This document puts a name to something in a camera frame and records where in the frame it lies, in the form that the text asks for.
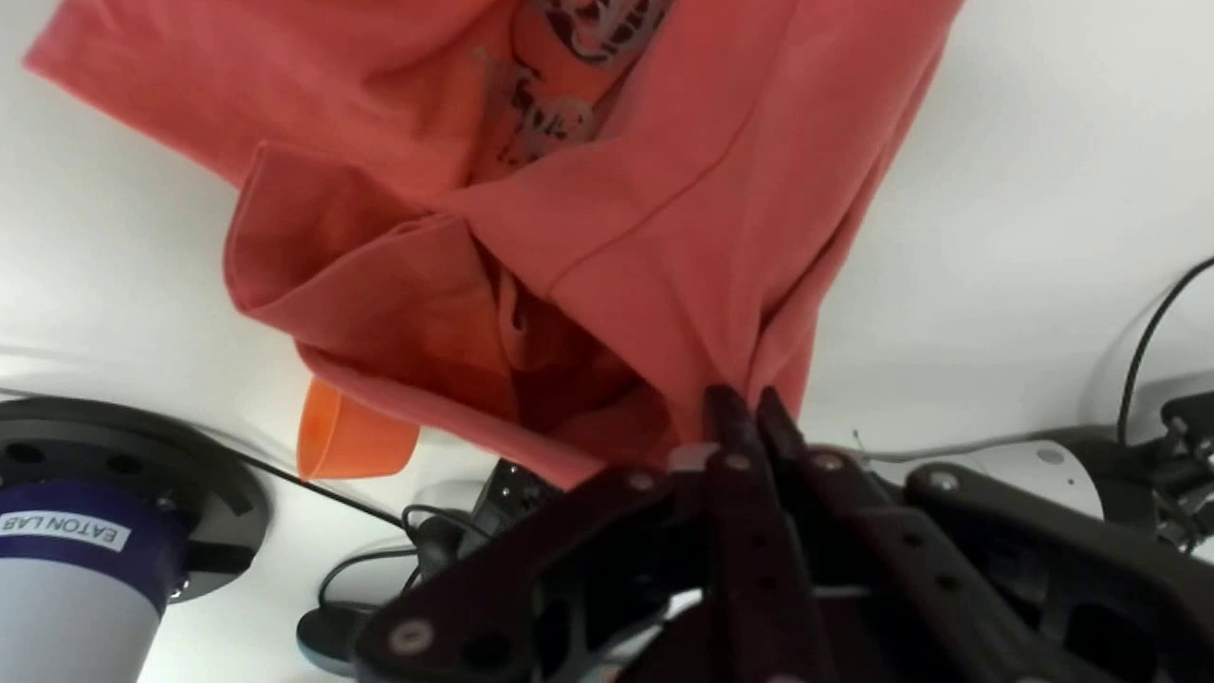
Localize black cable bundle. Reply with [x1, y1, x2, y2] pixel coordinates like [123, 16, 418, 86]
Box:
[203, 441, 563, 675]

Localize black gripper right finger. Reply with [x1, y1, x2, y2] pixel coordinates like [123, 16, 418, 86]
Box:
[759, 392, 1214, 683]

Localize red plastic toy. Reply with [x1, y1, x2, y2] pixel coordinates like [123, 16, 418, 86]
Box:
[298, 378, 420, 479]

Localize salmon pink sweatshirt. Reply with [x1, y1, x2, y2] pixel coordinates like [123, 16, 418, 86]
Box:
[26, 0, 963, 484]

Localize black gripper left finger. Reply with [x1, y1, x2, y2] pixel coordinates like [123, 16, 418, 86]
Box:
[356, 387, 813, 683]

